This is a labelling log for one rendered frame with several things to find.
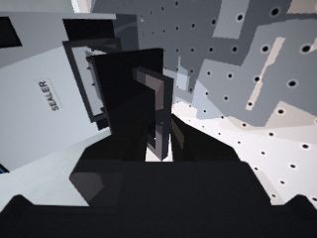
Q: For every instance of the grey rectangular base plate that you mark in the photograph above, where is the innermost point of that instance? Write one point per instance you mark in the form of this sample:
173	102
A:
245	73

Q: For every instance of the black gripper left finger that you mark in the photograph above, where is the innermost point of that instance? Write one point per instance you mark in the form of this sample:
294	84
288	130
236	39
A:
122	144

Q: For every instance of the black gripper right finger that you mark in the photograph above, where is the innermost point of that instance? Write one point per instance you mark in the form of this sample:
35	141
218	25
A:
197	145

